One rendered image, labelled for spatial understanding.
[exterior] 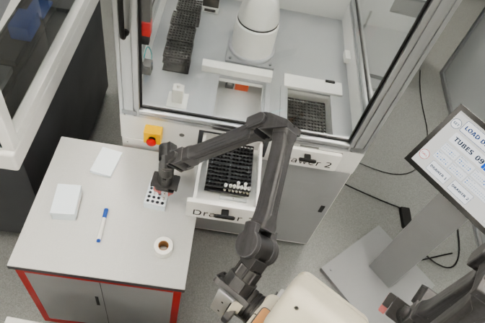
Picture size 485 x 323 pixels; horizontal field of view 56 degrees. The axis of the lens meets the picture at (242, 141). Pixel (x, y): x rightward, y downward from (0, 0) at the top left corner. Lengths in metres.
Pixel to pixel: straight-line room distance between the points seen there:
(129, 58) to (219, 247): 1.34
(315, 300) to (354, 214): 1.90
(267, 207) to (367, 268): 1.58
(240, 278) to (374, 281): 1.60
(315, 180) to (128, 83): 0.94
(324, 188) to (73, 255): 1.12
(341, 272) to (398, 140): 1.19
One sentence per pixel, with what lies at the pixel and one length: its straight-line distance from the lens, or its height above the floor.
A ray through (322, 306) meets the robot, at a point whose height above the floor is 1.39.
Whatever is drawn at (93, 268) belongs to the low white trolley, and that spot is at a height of 0.76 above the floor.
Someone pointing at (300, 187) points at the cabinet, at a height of 0.63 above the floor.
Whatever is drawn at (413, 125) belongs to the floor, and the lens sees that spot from 3.65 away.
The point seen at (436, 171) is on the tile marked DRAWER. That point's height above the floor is 1.00.
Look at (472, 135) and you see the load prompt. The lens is 1.99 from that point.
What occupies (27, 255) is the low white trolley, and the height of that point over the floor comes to 0.76.
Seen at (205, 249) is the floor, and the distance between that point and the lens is 2.62.
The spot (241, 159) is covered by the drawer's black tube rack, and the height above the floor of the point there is 0.90.
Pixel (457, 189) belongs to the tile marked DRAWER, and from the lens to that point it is 1.99.
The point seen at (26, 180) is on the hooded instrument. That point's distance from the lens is 2.14.
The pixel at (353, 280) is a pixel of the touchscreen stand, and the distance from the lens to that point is 2.72.
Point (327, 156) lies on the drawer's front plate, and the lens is 1.94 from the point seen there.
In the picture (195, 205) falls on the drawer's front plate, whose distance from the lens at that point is 1.70.
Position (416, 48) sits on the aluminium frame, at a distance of 1.58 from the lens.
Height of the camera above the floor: 2.37
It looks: 51 degrees down
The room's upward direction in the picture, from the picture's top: 15 degrees clockwise
